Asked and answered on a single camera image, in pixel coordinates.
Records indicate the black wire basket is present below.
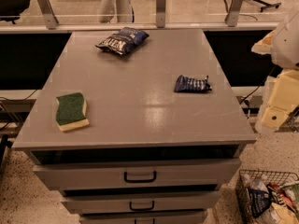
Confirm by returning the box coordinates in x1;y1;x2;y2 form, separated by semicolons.
235;169;298;224

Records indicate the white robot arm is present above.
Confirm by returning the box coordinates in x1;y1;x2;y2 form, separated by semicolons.
251;5;299;133

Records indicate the left metal bracket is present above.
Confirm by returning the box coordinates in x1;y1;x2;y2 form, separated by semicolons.
37;0;59;30

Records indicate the right metal bracket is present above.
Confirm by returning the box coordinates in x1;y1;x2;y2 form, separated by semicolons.
225;0;244;27

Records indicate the black cable right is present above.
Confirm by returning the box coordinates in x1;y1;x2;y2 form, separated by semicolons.
238;66;277;105

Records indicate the metal bracket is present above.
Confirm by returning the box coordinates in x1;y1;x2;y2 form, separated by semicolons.
225;0;244;27
37;0;59;30
156;0;166;28

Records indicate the grey drawer cabinet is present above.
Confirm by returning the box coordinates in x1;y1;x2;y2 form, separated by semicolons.
11;28;258;224

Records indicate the green and yellow sponge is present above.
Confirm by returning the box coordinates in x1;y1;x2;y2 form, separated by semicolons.
56;92;89;132

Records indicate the red snack bag in basket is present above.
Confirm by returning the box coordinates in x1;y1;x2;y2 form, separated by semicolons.
267;183;295;211

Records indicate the middle metal bracket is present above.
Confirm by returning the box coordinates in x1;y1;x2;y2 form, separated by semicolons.
156;0;166;28

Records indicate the black office chair left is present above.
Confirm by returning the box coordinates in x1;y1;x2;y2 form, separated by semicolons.
0;0;31;23

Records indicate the grey drawer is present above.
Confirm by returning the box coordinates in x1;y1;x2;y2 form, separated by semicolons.
79;210;207;224
34;158;241;190
62;190;221;215

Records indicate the top grey drawer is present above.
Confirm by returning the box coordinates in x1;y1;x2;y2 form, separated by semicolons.
34;158;241;190

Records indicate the yellow snack bag in basket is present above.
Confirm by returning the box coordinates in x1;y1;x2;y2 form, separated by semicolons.
259;203;299;224

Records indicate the blue rxbar blueberry wrapper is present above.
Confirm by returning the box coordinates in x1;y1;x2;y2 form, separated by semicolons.
174;75;212;93

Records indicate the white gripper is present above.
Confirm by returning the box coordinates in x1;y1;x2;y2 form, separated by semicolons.
255;69;299;133

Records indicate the black cables left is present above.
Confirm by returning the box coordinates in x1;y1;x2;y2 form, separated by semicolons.
0;89;38;133

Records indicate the middle grey drawer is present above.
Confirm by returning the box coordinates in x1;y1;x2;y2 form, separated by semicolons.
62;190;221;215

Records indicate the blue Kettle chip bag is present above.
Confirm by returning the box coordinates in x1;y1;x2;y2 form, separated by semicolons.
96;27;150;55

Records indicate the blue snack bag in basket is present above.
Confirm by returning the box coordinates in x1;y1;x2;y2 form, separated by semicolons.
248;179;271;217

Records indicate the bottom grey drawer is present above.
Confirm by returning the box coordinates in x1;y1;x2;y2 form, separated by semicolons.
79;210;207;224

